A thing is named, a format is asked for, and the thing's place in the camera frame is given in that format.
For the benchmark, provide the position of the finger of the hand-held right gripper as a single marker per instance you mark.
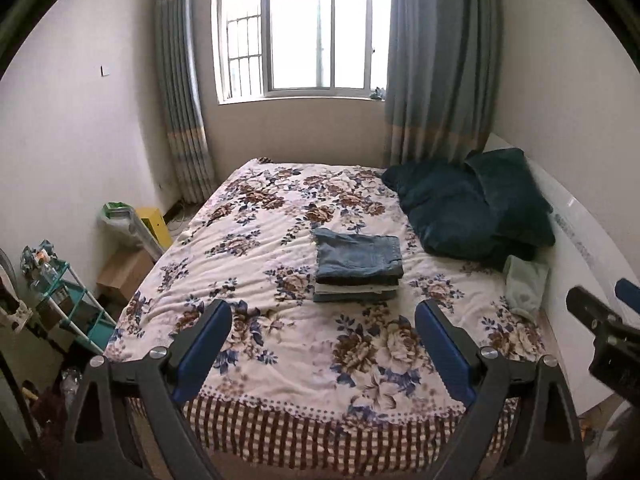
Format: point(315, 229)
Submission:
point(629, 294)
point(590, 307)

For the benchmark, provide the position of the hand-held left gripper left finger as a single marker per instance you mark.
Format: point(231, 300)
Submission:
point(200, 352)

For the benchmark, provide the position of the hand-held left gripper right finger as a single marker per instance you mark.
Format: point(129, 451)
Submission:
point(445, 355)

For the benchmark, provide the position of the blue jeans pants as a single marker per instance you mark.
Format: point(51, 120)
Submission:
point(357, 257)

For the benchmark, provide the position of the folded light grey pants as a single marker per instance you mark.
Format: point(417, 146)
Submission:
point(350, 293)

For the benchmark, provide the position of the white bed headboard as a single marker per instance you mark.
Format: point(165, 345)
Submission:
point(575, 265)

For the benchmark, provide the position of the light green cloth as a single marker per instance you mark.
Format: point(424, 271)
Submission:
point(525, 285)

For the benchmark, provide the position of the brown cardboard box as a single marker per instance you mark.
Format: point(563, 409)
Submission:
point(125, 272)

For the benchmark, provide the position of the clear plastic bottle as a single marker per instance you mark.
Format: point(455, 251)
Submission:
point(70, 382)

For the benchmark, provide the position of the teal shelf rack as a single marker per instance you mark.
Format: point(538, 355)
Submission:
point(75, 305)

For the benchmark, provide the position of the small dark teal pillow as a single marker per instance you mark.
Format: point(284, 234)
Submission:
point(515, 195)

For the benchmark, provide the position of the yellow box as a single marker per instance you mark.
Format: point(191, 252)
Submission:
point(152, 225)

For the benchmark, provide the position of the floral bed blanket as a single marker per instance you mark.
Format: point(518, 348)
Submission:
point(280, 240)

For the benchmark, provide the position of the large dark teal pillow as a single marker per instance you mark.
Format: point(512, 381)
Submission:
point(445, 215)

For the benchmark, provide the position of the dark red cloth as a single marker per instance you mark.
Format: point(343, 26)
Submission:
point(50, 425)

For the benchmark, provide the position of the narrow grey-blue striped curtain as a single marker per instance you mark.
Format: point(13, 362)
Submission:
point(182, 110)

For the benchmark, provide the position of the small green windowsill item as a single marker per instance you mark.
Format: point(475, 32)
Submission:
point(378, 93)

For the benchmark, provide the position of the wide grey-blue striped curtain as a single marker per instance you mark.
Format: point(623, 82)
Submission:
point(440, 70)

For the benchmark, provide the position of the white framed window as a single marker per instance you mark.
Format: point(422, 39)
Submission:
point(300, 35)

